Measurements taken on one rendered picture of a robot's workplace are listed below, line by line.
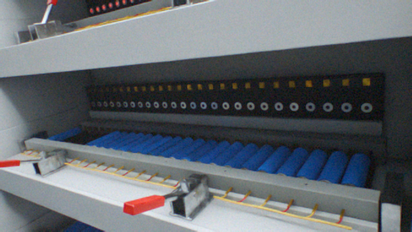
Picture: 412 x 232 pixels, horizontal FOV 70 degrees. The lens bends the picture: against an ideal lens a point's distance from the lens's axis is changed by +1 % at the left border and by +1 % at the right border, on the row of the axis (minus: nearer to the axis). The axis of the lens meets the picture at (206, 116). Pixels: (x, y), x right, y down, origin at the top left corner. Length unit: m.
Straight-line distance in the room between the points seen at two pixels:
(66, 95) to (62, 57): 0.27
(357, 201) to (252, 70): 0.25
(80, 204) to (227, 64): 0.29
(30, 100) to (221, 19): 0.48
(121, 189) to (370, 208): 0.26
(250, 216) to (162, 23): 0.19
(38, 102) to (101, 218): 0.34
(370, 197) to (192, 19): 0.20
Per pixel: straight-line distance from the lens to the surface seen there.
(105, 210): 0.37
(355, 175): 0.30
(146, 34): 0.31
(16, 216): 0.68
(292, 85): 0.39
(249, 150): 0.36
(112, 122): 0.60
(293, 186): 0.27
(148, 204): 0.25
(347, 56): 0.41
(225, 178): 0.30
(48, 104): 0.68
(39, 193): 0.50
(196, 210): 0.29
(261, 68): 0.44
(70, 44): 0.41
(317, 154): 0.34
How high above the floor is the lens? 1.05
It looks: 3 degrees down
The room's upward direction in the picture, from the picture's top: straight up
